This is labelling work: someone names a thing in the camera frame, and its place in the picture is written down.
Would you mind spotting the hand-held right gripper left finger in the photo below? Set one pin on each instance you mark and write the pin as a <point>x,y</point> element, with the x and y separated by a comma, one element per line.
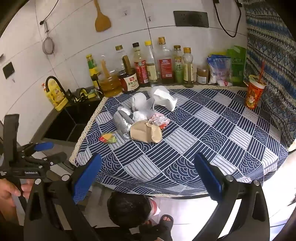
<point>86,178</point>

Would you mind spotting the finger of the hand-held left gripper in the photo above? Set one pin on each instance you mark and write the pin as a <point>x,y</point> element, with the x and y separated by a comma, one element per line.
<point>44,146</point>
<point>57,157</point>

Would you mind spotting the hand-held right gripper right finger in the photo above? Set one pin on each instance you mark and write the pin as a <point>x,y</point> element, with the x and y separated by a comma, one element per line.
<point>208,177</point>

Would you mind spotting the colourful candy wrapper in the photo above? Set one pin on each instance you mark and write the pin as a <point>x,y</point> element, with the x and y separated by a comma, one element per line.
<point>107,138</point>

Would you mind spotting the black trash bin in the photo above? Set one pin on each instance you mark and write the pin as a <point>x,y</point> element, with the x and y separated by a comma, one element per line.
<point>127,208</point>

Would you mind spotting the silver foil wrapper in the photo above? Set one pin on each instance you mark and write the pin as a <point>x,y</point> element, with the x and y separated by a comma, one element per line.
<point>121,122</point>

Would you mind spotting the red white wrapper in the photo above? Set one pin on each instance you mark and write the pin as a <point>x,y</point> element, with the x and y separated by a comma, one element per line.
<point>158,120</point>

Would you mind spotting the grey plastic bag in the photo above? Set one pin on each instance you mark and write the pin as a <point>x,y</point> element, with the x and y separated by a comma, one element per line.
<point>141,100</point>

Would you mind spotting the person's left forearm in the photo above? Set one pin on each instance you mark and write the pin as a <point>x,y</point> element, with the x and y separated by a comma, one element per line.
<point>5,214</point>

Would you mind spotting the person's left hand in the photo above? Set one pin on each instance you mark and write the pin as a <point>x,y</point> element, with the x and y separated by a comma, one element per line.
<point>8,190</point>

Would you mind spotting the black kitchen sink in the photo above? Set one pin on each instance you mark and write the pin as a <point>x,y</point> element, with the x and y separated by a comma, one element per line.
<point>69,122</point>

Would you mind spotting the yellow dish soap pack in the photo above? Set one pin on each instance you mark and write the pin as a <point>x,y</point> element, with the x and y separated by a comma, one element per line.
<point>56,97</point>

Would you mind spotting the blue white checked tablecloth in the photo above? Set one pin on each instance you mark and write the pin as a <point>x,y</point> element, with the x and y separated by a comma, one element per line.
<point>208,120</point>

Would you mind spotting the orange pump soap bottle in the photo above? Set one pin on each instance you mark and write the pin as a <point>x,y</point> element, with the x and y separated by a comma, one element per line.
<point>44,86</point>

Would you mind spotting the white red plastic bag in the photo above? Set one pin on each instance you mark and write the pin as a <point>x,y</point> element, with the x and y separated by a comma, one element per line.
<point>155,207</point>

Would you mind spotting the black sink faucet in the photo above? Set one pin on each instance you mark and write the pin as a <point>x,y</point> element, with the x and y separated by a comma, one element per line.
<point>62,87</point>

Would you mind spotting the yellow black cleaning cloth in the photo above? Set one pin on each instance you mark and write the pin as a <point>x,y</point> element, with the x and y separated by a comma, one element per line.
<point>81,95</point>

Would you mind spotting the green yellow sponge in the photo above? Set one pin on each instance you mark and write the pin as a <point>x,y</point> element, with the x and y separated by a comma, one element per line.
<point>92,92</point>

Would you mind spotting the clear cooking oil jug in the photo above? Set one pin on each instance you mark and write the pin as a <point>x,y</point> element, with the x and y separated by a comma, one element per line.
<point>111,85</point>

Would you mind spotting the green label sauce bottle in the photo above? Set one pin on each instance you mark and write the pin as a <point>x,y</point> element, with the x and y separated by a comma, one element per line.
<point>91,69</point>

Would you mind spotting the red paper cup with straw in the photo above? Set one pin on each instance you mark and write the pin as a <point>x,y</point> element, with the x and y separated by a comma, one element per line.
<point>254,95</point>

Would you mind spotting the small white red packet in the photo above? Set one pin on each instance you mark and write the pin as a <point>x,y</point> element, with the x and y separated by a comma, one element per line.
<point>224,83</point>

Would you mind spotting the metal mesh strainer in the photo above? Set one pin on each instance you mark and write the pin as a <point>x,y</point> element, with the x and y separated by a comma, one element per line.
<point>48,46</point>

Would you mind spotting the small glass jar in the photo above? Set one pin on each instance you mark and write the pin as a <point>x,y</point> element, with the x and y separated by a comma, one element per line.
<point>202,75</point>

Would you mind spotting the blue white plastic bag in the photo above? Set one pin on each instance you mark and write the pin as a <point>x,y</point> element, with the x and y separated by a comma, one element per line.
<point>218,69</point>

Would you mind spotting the slim clear gold cap bottle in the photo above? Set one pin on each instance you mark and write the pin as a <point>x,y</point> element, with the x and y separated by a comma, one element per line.
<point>187,69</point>

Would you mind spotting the green label oil bottle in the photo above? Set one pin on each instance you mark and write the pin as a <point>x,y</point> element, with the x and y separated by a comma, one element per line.
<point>178,69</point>

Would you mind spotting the clear bottle with gold cap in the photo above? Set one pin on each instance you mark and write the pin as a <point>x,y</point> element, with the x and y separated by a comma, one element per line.
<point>119,58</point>

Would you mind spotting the green packet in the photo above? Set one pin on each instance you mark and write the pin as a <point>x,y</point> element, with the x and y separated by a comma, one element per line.
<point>238,64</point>

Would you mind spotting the large red label bottle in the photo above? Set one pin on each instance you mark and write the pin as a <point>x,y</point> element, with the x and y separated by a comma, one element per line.
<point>166,67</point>

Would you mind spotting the red label dark cap bottle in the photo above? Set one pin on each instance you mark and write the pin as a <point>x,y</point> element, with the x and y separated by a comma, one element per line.
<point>141,71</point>

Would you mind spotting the clear bottle with yellow cap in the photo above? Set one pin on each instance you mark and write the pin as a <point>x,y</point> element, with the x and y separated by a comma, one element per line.
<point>151,71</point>

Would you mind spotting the blue patterned curtain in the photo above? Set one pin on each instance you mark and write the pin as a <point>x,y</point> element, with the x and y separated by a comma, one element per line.
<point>270,58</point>

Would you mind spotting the wooden spatula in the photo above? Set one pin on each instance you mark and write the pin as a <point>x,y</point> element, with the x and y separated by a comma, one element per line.
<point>103,23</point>

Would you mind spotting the black wall switch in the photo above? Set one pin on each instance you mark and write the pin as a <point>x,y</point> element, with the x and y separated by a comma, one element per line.
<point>8,70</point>

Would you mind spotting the metal wall hook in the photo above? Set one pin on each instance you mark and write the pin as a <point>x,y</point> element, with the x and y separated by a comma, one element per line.
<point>150,17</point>
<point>124,12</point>

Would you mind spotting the black wall socket panel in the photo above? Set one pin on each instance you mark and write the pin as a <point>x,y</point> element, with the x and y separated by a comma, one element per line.
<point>190,18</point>

